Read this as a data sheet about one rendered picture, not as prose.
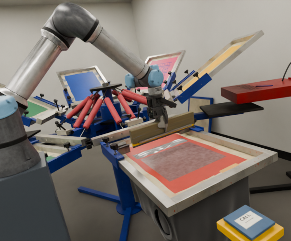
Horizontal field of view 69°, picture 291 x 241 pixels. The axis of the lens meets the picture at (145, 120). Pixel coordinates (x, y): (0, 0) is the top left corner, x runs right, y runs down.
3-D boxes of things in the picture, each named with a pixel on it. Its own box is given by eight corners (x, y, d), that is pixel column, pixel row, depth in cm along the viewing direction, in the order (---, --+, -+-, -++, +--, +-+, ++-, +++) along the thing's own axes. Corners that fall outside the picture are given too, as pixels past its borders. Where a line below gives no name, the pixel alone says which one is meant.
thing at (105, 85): (155, 207, 225) (132, 78, 191) (120, 224, 209) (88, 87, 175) (139, 190, 260) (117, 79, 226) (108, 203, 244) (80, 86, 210)
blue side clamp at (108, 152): (126, 167, 116) (123, 155, 114) (117, 169, 114) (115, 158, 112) (109, 151, 142) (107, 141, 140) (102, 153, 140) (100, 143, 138)
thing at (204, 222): (253, 235, 111) (250, 159, 100) (184, 283, 92) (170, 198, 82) (248, 231, 113) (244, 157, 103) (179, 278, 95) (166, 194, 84)
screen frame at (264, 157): (277, 160, 95) (277, 152, 94) (168, 217, 71) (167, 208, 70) (176, 127, 164) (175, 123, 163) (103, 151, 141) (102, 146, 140)
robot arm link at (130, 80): (133, 72, 97) (152, 69, 102) (122, 73, 106) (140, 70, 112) (135, 89, 99) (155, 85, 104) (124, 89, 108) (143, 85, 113)
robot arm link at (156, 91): (156, 85, 118) (165, 85, 111) (158, 93, 119) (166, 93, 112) (145, 87, 115) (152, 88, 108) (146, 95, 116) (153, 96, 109)
